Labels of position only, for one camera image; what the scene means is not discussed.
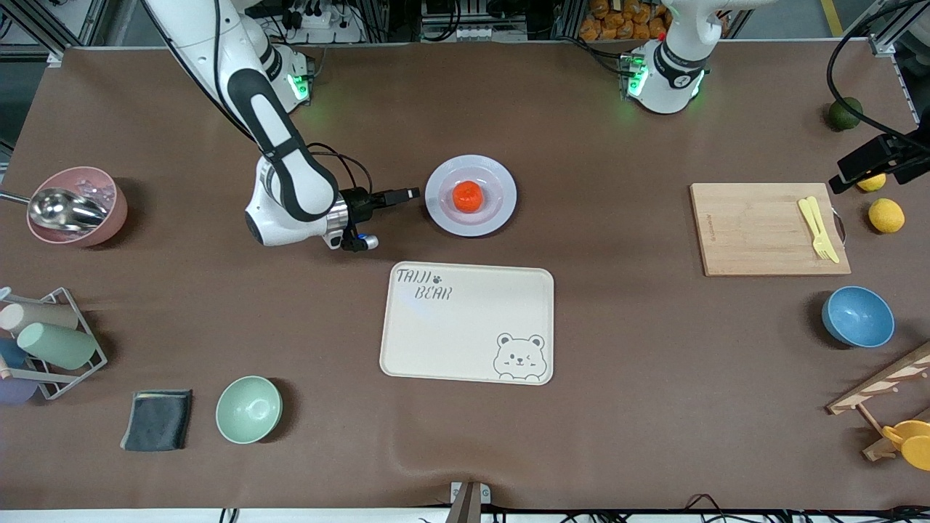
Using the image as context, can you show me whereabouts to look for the shiny metal scoop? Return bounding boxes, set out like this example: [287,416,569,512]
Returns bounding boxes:
[0,187,110,233]

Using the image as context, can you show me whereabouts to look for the purple cup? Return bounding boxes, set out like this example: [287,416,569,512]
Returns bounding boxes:
[0,378,39,405]

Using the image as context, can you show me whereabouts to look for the grey wire cup rack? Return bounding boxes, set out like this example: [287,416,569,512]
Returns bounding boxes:
[0,287,108,400]

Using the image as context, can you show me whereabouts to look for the orange mandarin fruit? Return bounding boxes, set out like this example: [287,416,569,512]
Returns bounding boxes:
[452,181,485,214]

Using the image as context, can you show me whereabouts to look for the sage green cup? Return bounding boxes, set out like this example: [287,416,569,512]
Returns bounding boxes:
[17,323,97,370]

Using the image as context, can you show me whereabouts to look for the blue bowl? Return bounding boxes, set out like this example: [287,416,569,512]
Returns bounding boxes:
[822,285,895,349]

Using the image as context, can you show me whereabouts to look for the yellow plastic fork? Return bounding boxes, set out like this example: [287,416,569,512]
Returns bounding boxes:
[798,198,831,261]

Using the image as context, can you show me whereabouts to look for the pink bowl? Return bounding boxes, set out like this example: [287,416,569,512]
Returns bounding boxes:
[27,166,129,248]

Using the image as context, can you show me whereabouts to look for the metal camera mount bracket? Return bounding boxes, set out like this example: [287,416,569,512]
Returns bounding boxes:
[447,482,491,523]

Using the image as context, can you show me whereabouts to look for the dark green avocado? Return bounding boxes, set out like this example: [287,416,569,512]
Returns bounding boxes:
[829,97,864,131]

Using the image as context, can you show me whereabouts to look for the white power strip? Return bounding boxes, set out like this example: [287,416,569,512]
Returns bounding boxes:
[291,0,364,44]

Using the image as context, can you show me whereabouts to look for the cream bear print tray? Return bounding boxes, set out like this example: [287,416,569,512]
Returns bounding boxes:
[379,261,554,386]

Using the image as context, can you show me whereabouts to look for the wooden drying rack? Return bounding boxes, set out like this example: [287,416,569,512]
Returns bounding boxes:
[827,341,930,462]

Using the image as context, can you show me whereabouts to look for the yellow plastic knife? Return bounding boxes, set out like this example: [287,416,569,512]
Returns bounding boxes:
[806,196,841,264]

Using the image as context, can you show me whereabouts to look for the pale lavender round plate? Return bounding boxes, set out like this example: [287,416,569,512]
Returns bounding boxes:
[425,155,518,238]

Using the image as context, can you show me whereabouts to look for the folded dark grey cloth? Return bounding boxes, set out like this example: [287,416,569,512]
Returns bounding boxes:
[120,390,193,453]

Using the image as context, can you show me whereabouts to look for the wooden cutting board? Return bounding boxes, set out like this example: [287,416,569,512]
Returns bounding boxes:
[689,182,852,277]

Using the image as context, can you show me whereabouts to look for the bag of orange fruits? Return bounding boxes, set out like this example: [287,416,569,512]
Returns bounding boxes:
[579,0,673,41]

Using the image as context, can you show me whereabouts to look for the mint green bowl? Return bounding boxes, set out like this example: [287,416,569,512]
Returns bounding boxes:
[216,376,283,445]

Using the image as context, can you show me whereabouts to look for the yellow mug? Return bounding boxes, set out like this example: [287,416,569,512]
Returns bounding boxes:
[883,420,930,471]

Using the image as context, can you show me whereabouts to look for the clear ice cubes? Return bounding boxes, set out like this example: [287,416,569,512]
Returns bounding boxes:
[69,173,117,208]

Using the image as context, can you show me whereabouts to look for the beige cup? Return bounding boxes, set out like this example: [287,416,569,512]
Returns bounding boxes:
[0,301,79,335]

